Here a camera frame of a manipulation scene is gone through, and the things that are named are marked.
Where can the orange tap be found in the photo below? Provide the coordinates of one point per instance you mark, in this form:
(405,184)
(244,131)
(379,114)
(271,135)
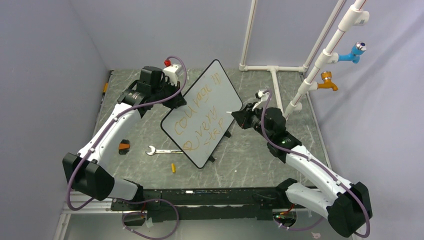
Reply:
(326,77)

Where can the orange black clamp tool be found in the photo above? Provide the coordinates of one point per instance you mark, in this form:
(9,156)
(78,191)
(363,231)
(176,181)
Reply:
(124,147)

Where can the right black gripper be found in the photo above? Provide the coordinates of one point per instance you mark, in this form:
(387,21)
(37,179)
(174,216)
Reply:
(243,116)

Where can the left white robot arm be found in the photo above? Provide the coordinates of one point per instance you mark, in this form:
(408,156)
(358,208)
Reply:
(86,171)

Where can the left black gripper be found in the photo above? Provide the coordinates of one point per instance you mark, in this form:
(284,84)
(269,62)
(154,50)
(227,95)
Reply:
(166,83)

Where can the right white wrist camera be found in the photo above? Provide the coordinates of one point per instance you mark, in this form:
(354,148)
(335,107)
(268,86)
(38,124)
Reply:
(262,96)

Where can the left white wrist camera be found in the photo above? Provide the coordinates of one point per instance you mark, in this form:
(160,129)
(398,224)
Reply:
(173,71)

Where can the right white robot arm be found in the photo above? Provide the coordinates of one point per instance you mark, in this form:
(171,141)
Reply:
(345,205)

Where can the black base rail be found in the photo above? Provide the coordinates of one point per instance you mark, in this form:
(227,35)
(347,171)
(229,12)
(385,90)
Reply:
(260,203)

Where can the blue tap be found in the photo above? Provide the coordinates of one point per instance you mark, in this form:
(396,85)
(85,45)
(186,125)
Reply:
(355,54)

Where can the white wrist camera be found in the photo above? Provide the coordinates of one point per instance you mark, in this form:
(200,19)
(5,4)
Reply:
(173,71)
(262,96)

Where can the black-framed whiteboard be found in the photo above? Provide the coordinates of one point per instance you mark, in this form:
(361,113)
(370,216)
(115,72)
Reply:
(198,127)

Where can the silver wrench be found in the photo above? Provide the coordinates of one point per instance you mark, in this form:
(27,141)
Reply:
(153,151)

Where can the white pvc pipe frame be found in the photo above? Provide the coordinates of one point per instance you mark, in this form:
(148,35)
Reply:
(283,33)

